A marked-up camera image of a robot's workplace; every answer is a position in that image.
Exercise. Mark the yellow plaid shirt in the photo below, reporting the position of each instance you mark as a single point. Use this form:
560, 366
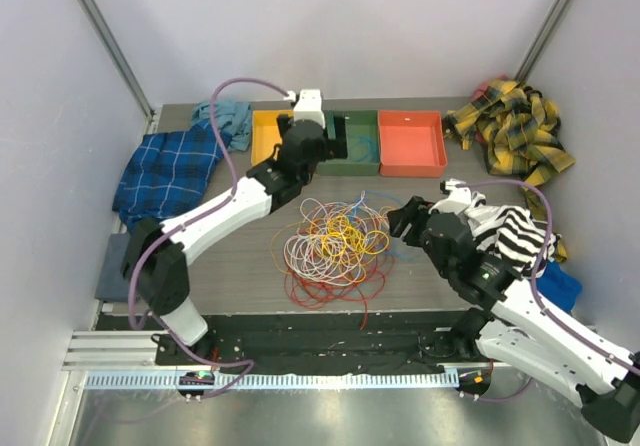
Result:
518, 129

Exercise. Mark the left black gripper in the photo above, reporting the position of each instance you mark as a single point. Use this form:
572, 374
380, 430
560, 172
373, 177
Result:
337, 148

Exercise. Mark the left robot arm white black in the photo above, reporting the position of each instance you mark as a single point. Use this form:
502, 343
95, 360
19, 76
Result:
158, 255

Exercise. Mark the pink cloth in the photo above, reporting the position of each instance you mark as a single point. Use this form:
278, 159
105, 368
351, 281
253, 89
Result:
482, 88

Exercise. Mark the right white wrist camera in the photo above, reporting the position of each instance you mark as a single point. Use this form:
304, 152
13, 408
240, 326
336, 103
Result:
458, 198

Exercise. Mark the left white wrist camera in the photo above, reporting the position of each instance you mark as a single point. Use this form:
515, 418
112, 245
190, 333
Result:
307, 105

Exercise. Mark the black white striped cloth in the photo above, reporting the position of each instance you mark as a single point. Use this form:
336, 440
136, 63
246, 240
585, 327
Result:
510, 233

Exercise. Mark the light blue cloth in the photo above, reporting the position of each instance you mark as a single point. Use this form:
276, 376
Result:
233, 120

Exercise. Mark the blue plaid cloth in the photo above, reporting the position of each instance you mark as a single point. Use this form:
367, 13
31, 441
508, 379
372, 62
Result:
168, 174

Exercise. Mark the grey folded cloth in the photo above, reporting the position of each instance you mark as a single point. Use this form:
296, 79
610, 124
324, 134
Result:
111, 285

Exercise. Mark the yellow plastic bin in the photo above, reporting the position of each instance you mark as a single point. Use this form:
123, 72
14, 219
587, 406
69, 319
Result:
265, 133

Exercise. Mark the green plastic bin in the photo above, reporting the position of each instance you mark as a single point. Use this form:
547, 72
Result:
363, 145

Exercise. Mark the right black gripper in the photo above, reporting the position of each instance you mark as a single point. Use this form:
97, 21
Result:
399, 219

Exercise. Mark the slotted cable duct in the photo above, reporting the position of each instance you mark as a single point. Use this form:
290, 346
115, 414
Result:
199, 380

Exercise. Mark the red plastic bin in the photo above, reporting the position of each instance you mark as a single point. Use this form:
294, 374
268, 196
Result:
411, 144

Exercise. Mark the aluminium frame post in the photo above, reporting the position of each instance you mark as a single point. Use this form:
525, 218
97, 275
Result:
100, 25
543, 37

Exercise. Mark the bright blue cloth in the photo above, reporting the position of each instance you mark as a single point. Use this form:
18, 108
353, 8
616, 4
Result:
559, 287

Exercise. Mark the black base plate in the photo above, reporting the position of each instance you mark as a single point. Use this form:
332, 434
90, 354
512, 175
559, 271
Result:
332, 344

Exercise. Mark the left aluminium frame post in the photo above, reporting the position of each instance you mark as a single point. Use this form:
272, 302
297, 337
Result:
100, 25

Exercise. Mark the right aluminium frame post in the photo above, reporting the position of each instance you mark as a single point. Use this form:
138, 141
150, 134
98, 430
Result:
543, 37

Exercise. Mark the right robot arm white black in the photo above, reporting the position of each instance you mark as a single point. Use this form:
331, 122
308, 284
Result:
511, 323

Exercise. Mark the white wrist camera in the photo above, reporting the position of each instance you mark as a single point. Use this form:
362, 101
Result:
307, 105
458, 198

